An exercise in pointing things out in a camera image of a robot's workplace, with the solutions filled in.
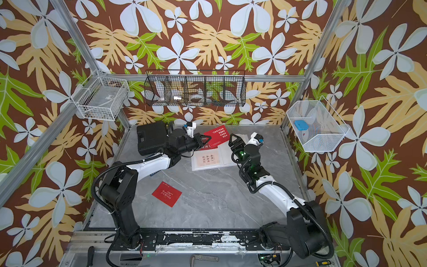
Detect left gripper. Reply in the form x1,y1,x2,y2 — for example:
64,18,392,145
177,133,211,156

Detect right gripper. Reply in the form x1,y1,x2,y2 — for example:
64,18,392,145
230,133,251,175

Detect red card small text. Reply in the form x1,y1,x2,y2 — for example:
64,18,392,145
202,125,230,150

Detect white photo album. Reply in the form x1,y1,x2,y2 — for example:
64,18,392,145
191,133,235,171

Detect red card cursive script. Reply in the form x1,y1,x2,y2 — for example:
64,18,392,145
152,182,182,208

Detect pink card red text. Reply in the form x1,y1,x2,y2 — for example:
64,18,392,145
194,150,222,169

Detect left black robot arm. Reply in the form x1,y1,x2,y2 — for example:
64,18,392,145
91,121,211,249

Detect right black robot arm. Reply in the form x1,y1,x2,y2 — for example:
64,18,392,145
228,132,335,260

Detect black plastic case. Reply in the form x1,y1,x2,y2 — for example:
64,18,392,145
136,121,167,156

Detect blue object in basket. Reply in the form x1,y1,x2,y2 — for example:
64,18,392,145
294,120,309,131

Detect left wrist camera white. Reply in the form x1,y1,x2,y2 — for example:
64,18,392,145
183,122,197,138

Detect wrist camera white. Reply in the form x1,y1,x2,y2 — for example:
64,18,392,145
248,132,264,146
183,122,197,138

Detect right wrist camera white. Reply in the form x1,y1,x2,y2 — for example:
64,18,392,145
248,132,264,146

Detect black wire basket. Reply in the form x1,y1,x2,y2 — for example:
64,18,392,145
142,69,247,107

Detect aluminium frame back bar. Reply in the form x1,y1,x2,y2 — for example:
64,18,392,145
105,73,306,83

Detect white wire basket right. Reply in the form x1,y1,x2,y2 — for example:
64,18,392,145
286,98,350,153

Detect white wire basket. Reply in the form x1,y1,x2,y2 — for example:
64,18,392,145
72,71,130,121
286,98,350,153

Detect white wire basket left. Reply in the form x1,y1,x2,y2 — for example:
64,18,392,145
72,71,130,121

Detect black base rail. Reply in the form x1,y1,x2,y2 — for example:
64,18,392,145
112,228,290,252

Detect aluminium frame post right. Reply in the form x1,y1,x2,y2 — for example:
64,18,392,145
281,0,352,129

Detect aluminium frame post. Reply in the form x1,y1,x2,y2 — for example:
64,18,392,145
281,0,352,129
1,1,107,190

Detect yellow handled screwdriver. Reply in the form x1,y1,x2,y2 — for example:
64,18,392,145
315,260,332,267

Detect aluminium frame post left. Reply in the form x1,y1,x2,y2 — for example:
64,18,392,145
1,1,107,190

